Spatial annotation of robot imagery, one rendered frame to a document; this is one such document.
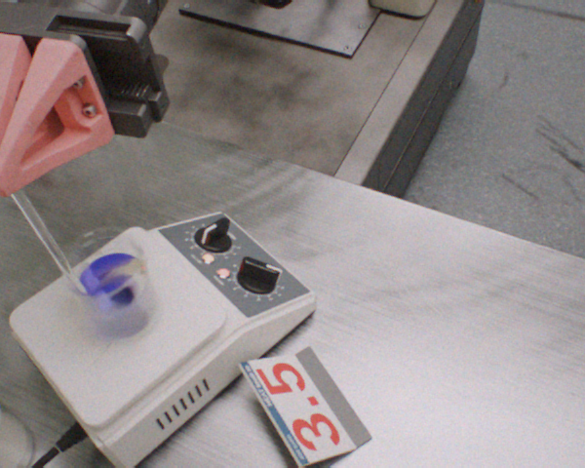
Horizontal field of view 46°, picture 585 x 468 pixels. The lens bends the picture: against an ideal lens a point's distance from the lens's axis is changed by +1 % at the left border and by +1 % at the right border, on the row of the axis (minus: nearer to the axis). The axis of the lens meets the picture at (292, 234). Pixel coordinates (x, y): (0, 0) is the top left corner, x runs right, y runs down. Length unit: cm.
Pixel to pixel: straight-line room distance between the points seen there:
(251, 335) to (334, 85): 87
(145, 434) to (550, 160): 137
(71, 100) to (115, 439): 23
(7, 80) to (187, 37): 111
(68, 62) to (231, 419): 30
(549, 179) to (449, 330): 114
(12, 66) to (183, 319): 21
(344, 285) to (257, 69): 83
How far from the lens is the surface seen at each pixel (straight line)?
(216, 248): 57
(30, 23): 40
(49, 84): 37
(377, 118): 127
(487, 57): 196
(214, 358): 51
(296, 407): 53
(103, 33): 39
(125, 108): 41
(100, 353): 50
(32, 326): 54
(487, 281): 61
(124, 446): 51
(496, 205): 162
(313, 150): 122
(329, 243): 62
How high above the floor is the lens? 127
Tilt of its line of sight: 54 degrees down
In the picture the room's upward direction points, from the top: 8 degrees counter-clockwise
